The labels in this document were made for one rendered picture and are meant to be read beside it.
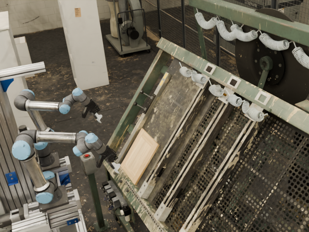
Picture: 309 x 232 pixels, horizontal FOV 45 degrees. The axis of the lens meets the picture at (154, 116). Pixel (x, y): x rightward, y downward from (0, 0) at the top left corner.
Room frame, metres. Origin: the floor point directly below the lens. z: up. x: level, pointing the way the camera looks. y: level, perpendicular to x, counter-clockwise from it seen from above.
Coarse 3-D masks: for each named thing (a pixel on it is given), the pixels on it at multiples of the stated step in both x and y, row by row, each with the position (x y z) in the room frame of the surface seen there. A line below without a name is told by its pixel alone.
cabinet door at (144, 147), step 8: (144, 136) 2.73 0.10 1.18; (136, 144) 2.75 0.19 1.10; (144, 144) 2.67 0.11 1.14; (152, 144) 2.60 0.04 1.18; (128, 152) 2.75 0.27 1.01; (136, 152) 2.68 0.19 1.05; (144, 152) 2.61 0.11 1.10; (152, 152) 2.54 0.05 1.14; (128, 160) 2.69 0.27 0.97; (136, 160) 2.62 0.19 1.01; (144, 160) 2.54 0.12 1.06; (128, 168) 2.62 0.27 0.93; (136, 168) 2.55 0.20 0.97; (144, 168) 2.49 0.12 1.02; (128, 176) 2.56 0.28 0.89; (136, 176) 2.49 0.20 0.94; (136, 184) 2.45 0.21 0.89
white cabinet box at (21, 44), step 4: (24, 36) 7.57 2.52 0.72; (16, 40) 7.52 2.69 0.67; (20, 40) 7.34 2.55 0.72; (24, 40) 7.32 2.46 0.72; (16, 44) 7.10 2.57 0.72; (20, 44) 7.13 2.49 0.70; (24, 44) 7.15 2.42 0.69; (20, 48) 7.12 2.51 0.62; (24, 48) 7.14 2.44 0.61; (20, 52) 7.11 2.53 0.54; (24, 52) 7.14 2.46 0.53; (28, 52) 7.16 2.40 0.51; (20, 56) 7.11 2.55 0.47; (24, 56) 7.13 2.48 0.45; (28, 56) 7.15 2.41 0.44; (20, 60) 7.10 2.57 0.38; (24, 60) 7.12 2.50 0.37; (28, 60) 7.14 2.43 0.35; (24, 64) 7.12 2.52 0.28; (28, 76) 7.12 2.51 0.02
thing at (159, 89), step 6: (162, 78) 3.01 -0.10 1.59; (168, 78) 2.99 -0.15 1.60; (162, 84) 2.96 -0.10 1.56; (156, 90) 2.97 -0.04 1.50; (162, 90) 2.96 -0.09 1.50; (156, 96) 2.93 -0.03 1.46; (150, 108) 2.90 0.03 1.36; (144, 114) 2.89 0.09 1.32; (138, 120) 2.90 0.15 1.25; (144, 120) 2.87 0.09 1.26; (138, 126) 2.85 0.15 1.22; (132, 132) 2.86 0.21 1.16; (138, 132) 2.84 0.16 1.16; (132, 138) 2.81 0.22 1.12; (126, 144) 2.81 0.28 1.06; (126, 150) 2.78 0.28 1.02; (120, 156) 2.77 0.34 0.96; (120, 162) 2.75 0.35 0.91
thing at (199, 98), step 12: (192, 72) 2.50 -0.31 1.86; (204, 84) 2.49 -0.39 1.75; (204, 96) 2.50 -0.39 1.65; (192, 108) 2.47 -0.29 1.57; (180, 120) 2.48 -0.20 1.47; (192, 120) 2.46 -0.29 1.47; (180, 132) 2.41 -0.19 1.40; (168, 144) 2.40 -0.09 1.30; (168, 156) 2.36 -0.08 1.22; (156, 168) 2.32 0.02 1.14; (156, 180) 2.30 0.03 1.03; (144, 192) 2.25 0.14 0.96
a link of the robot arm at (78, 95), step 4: (76, 88) 2.78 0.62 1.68; (72, 92) 2.76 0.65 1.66; (76, 92) 2.73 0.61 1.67; (80, 92) 2.74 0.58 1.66; (76, 96) 2.73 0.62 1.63; (80, 96) 2.73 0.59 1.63; (84, 96) 2.75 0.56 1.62; (76, 100) 2.74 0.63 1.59; (80, 100) 2.74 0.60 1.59; (84, 100) 2.74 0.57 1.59
